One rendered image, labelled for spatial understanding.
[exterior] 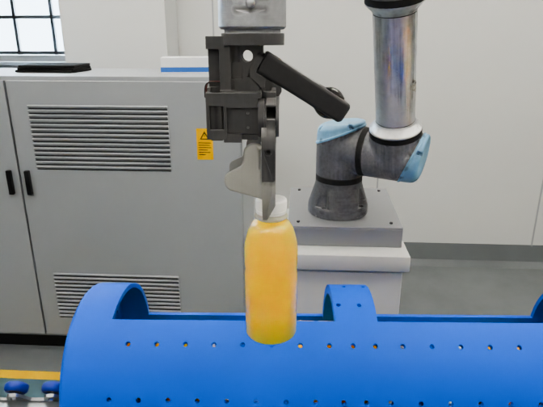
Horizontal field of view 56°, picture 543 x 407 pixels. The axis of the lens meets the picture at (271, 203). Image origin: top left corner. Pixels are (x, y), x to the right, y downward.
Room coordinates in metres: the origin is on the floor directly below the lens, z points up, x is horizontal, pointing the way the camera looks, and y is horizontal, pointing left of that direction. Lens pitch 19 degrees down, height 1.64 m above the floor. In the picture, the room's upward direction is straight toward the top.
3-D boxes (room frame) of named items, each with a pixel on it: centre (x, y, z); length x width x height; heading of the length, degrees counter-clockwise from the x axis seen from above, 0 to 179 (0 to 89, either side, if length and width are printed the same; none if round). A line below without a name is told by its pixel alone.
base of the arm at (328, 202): (1.22, -0.17, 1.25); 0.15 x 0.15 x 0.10
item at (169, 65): (2.51, 0.40, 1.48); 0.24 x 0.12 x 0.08; 94
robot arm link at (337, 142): (1.21, -0.17, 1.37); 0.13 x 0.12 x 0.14; 60
